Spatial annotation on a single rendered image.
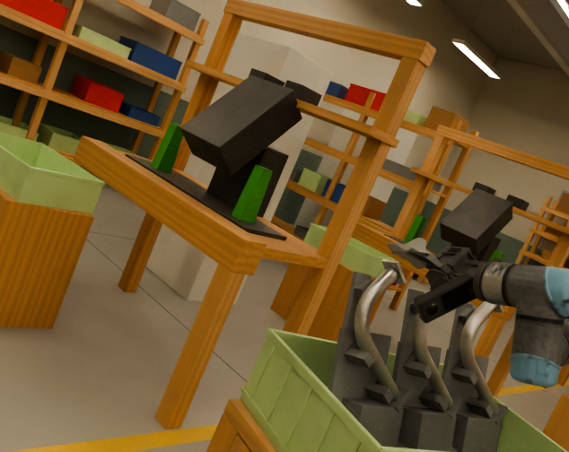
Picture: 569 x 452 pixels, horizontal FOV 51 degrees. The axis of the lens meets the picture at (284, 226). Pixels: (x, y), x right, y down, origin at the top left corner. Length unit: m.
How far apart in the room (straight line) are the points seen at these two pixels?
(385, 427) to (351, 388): 0.10
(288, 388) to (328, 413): 0.13
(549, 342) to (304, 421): 0.45
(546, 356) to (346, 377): 0.41
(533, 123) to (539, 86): 0.75
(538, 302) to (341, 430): 0.39
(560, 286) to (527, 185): 11.64
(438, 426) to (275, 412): 0.37
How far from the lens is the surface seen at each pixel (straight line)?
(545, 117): 12.93
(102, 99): 6.83
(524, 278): 1.06
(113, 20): 7.35
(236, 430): 1.31
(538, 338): 1.05
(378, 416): 1.27
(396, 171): 6.74
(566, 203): 12.34
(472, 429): 1.50
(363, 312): 1.19
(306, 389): 1.16
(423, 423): 1.35
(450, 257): 1.18
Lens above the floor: 1.35
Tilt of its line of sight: 8 degrees down
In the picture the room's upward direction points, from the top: 23 degrees clockwise
